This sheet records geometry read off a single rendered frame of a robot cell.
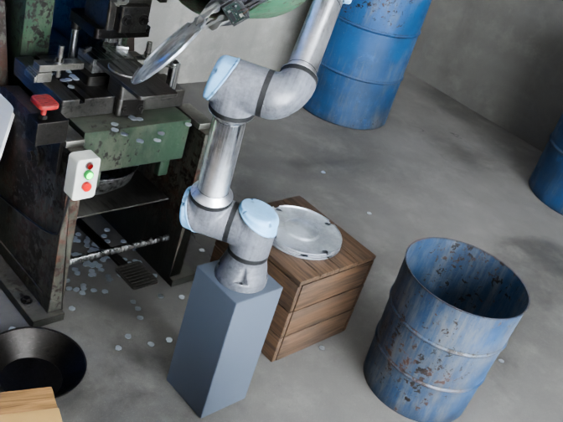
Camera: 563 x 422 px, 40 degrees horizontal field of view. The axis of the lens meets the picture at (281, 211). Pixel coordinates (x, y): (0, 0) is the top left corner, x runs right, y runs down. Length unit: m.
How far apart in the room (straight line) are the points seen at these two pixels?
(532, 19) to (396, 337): 3.13
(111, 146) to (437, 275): 1.21
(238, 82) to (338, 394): 1.23
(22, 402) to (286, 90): 0.94
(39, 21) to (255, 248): 1.03
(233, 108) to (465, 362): 1.15
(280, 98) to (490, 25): 3.70
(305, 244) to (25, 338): 0.93
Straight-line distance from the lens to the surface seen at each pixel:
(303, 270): 2.52
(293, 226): 2.67
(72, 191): 2.29
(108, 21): 2.42
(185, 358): 2.39
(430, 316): 2.45
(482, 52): 5.47
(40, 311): 2.62
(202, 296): 2.24
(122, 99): 2.44
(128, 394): 2.44
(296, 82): 1.86
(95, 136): 2.38
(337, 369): 2.75
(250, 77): 1.84
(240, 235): 2.09
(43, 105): 2.21
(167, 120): 2.53
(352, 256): 2.68
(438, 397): 2.64
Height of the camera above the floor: 1.74
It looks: 30 degrees down
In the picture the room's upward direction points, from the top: 18 degrees clockwise
